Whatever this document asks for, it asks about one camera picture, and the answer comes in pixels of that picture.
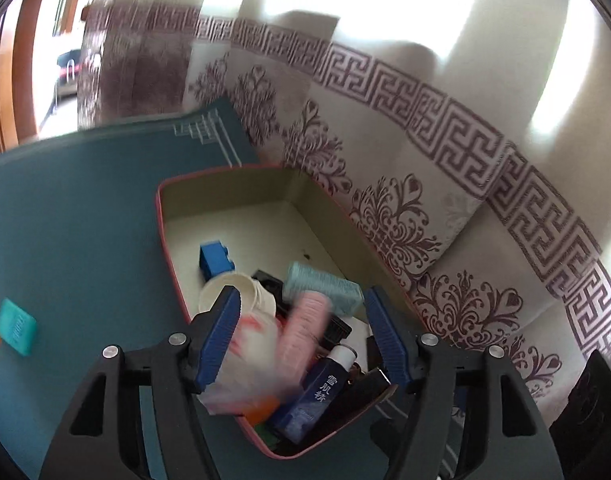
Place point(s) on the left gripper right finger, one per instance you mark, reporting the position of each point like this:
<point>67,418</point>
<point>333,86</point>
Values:
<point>502,436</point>

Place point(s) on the pink red tin box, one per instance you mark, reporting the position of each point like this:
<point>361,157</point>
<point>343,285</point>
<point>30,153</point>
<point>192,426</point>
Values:
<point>267,217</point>

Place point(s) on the teal plastic case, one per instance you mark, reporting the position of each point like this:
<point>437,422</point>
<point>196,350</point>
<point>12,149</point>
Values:
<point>17,327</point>

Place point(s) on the white red labelled bottle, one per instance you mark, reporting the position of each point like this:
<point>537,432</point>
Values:
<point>251,373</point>

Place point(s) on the black rectangular tube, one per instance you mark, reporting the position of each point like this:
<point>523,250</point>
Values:
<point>336,330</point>

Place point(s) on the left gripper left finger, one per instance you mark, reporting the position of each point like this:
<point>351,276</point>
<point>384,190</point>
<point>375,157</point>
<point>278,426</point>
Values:
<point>101,434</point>

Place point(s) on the orange green brick in box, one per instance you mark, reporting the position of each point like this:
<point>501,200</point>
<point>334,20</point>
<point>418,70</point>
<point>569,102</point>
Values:
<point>260,410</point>

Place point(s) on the blue toy brick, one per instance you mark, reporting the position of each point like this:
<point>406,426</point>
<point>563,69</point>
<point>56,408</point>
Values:
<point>214,260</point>

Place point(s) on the dark blue tube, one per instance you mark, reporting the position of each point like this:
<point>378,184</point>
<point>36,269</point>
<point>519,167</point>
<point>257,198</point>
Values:
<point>294,420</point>

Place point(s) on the pink rectangular box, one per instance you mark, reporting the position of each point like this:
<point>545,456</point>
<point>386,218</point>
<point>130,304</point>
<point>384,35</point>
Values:
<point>306,323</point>

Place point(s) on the green table mat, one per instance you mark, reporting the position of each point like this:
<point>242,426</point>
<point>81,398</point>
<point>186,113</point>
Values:
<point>80,251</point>

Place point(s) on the patterned white purple curtain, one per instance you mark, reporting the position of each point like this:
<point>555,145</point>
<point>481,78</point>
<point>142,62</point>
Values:
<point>469,140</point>

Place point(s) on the wooden door frame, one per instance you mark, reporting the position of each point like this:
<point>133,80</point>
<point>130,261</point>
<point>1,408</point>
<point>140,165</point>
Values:
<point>33,33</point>

